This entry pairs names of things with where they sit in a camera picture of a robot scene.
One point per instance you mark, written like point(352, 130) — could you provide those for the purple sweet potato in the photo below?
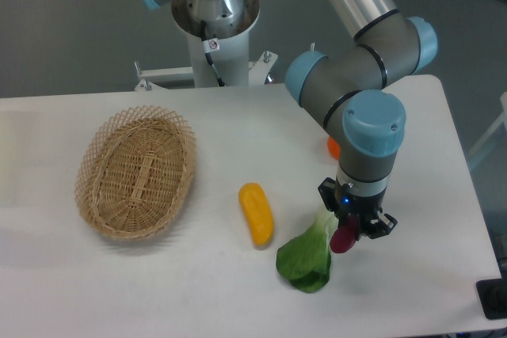
point(344, 238)

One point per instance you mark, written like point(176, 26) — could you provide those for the green bok choy leaf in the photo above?
point(305, 260)

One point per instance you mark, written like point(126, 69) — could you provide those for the orange mandarin toy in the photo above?
point(333, 148)

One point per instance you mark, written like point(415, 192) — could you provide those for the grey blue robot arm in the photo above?
point(345, 96)

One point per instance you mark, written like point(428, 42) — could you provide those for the woven wicker basket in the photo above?
point(136, 173)

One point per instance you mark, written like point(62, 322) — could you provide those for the black box at table edge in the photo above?
point(492, 296)

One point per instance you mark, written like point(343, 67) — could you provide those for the yellow squash toy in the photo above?
point(258, 213)

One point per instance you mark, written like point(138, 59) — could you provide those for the white frame right edge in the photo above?
point(489, 140)

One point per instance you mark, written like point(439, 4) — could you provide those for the white metal base frame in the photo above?
point(202, 74)

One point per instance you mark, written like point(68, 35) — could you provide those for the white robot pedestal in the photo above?
point(217, 27)

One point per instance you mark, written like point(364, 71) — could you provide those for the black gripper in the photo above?
point(352, 211)

